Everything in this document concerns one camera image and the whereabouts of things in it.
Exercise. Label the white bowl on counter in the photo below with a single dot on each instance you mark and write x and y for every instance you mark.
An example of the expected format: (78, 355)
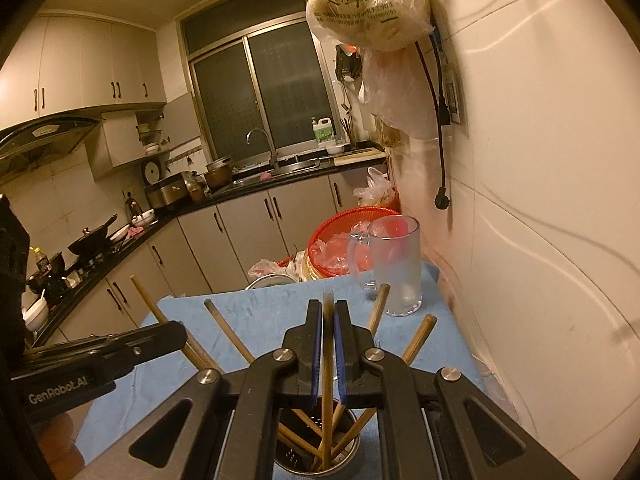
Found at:
(37, 314)

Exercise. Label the wooden chopstick vertical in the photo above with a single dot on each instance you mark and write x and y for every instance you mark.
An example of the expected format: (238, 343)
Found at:
(327, 377)

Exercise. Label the clear glass pitcher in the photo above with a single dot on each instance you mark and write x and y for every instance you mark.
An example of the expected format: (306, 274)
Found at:
(394, 253)

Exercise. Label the wooden chopstick thick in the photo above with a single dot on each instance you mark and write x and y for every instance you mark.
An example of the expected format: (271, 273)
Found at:
(307, 421)

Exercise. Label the red plastic basket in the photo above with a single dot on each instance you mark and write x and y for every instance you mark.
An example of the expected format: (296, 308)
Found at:
(327, 248)

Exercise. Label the chrome kitchen faucet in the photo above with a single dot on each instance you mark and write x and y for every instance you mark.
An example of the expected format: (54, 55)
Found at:
(261, 136)

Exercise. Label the hanging plastic bag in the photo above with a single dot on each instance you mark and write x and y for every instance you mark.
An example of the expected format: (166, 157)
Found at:
(382, 25)

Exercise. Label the kitchen window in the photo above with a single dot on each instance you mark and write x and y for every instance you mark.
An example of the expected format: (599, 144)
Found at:
(254, 63)

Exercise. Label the cooking pot on counter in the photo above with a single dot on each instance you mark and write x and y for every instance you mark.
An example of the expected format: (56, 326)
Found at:
(219, 173)

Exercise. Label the person left hand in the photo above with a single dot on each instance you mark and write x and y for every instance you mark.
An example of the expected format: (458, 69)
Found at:
(56, 443)

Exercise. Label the green detergent bottle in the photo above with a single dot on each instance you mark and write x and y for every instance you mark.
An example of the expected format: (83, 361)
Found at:
(323, 130)

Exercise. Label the black wok pan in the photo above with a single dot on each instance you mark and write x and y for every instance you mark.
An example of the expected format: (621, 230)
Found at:
(92, 241)

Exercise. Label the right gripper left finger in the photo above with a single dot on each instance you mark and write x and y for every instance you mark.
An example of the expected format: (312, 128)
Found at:
(221, 426)

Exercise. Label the wooden chopstick diagonal crossing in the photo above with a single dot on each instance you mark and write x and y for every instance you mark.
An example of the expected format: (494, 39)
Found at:
(378, 308)

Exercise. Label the blue towel table cloth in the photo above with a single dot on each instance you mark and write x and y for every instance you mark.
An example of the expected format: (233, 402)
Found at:
(260, 317)

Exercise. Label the wooden chopstick thin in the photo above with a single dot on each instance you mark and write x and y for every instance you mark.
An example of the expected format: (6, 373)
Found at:
(413, 349)

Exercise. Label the range hood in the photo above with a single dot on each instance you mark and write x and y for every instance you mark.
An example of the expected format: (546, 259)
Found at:
(46, 139)

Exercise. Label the black utensil holder cup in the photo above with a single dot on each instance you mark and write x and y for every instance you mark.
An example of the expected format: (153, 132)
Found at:
(298, 452)

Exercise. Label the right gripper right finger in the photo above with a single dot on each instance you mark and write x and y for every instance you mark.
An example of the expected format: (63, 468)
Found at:
(433, 425)

